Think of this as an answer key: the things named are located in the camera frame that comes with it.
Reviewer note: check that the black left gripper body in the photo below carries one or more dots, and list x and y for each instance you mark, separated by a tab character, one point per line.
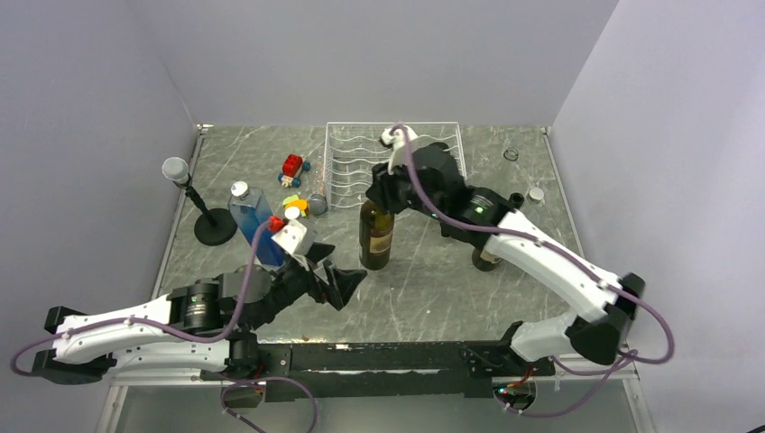
299	280

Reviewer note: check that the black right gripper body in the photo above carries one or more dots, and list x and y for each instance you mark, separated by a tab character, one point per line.
399	190

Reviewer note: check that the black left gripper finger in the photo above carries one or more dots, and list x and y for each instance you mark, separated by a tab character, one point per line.
341	285
319	252

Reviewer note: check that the dark green wine bottle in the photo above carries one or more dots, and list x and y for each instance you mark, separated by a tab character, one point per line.
375	236
441	146

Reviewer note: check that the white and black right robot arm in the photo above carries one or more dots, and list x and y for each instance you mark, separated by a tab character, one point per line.
601	304

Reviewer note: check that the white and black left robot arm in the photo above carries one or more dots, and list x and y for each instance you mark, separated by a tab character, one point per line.
209	325

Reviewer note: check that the clear round glass bottle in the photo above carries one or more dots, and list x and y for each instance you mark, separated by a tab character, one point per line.
293	213

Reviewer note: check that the blue square water bottle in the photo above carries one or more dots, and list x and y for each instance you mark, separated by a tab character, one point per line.
249	208

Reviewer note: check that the colourful toy block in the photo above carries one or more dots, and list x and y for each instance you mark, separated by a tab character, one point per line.
296	201

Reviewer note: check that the red toy block car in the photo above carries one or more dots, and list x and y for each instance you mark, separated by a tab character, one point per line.
292	169

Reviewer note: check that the grey microphone on stand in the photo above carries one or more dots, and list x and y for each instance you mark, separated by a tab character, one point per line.
215	226

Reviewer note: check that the small silver cap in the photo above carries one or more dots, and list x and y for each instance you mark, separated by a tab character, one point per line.
535	195

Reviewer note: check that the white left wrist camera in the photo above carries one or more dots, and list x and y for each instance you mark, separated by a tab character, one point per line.
296	237

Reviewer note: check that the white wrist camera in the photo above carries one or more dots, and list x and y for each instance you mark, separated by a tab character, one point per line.
296	237
393	138

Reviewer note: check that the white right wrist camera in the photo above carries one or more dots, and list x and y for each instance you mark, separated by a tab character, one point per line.
393	138

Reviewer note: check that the white wire wine rack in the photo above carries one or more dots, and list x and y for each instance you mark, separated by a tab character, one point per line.
352	149

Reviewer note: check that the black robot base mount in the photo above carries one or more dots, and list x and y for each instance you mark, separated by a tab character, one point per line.
384	369

